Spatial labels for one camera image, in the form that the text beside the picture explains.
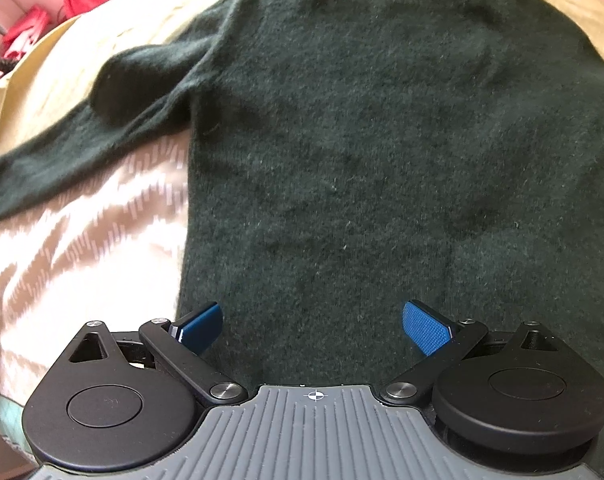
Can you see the dark green knit sweater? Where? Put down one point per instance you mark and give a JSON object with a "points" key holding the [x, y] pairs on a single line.
{"points": [[349, 155]]}

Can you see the red bag pile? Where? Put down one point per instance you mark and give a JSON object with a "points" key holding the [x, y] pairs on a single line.
{"points": [[24, 33]]}

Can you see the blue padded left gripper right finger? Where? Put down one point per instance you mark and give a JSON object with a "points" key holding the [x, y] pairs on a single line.
{"points": [[443, 342]]}

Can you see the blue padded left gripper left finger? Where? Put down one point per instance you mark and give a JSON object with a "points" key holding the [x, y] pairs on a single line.
{"points": [[177, 346]]}

